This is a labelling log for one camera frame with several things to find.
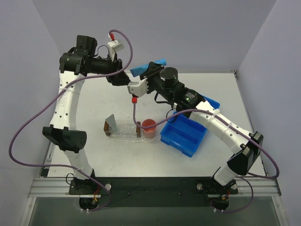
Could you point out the pink plastic cup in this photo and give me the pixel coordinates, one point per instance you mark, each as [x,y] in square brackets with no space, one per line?
[149,128]

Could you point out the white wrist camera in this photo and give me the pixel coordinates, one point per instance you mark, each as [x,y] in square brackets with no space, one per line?
[115,46]
[138,89]

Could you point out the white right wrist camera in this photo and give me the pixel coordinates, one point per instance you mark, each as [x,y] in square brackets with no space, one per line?
[138,89]

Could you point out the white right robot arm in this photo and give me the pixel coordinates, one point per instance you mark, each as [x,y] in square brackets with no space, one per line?
[244,144]

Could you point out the clear acrylic toothbrush holder rack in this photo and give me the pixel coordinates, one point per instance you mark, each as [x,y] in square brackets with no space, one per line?
[126,129]

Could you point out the blue plastic compartment bin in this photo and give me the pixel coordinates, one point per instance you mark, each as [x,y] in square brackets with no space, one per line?
[183,134]

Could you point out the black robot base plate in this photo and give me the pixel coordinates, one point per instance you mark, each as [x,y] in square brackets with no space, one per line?
[152,192]

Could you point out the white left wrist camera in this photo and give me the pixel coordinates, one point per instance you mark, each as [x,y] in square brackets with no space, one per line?
[115,46]

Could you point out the clear textured glass tray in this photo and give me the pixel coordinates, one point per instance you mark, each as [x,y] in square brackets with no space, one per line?
[143,139]

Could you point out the aluminium frame rail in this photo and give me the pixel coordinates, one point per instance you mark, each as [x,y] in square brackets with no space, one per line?
[57,187]

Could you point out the white toothpaste tube green cap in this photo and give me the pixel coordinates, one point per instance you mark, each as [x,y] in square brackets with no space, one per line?
[112,122]

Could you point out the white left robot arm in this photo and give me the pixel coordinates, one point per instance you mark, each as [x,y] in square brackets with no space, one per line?
[74,66]

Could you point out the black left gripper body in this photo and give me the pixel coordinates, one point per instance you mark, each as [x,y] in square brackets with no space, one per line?
[116,69]

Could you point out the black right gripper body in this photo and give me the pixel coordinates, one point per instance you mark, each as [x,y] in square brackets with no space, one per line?
[150,76]

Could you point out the blue toothpaste tube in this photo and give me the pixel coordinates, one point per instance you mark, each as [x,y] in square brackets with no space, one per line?
[137,71]

